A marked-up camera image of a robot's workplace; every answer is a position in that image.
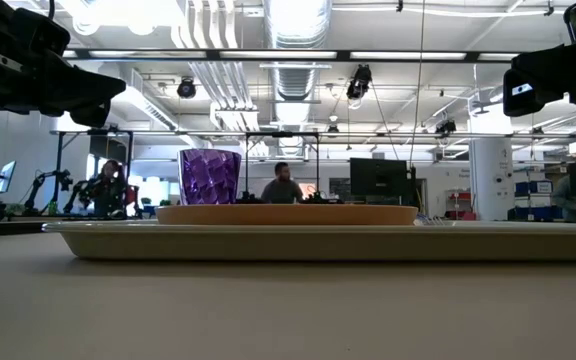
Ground black frame light bar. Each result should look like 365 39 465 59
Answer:
62 48 519 64

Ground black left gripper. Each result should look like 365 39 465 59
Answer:
0 0 127 129

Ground person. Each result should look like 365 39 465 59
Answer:
85 158 135 219
260 161 305 204

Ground blue storage bins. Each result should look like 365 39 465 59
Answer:
515 178 555 222

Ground small bright computer monitor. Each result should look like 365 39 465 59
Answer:
0 159 18 196

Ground orange plate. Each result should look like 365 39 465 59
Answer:
155 203 419 226

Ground red shelf unit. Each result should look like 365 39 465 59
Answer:
445 188 475 221

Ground purple faceted cup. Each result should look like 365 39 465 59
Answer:
177 148 243 206

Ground large black monitor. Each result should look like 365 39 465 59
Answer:
349 157 410 198

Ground beige plastic tray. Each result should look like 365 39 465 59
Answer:
41 219 576 262

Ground white pillar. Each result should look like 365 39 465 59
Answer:
469 104 515 222

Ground silver ceiling duct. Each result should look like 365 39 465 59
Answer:
262 0 334 101

